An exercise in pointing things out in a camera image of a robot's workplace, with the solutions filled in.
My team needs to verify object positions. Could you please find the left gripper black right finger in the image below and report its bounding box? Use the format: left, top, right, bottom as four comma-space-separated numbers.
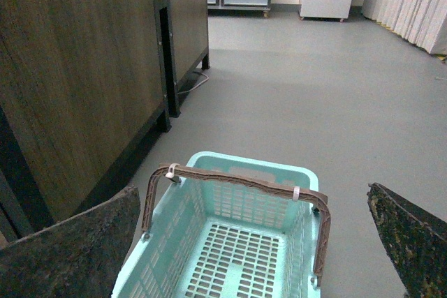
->
367, 183, 446, 297

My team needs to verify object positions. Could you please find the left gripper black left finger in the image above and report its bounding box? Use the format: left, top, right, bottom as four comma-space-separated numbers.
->
1, 186, 140, 297

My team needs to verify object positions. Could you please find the brown basket handle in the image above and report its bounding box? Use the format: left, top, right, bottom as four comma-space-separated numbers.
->
141, 163, 331, 282

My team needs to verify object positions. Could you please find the light blue plastic basket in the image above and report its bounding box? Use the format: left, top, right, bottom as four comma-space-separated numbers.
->
112, 151, 321, 297

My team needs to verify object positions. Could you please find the wooden panel display counter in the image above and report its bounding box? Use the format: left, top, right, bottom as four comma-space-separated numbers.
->
1, 0, 210, 241

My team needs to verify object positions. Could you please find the white folding curtain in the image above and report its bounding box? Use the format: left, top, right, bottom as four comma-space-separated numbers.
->
362, 0, 446, 56

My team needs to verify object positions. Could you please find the white power cable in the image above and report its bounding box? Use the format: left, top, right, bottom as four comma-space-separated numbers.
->
176, 71, 210, 96

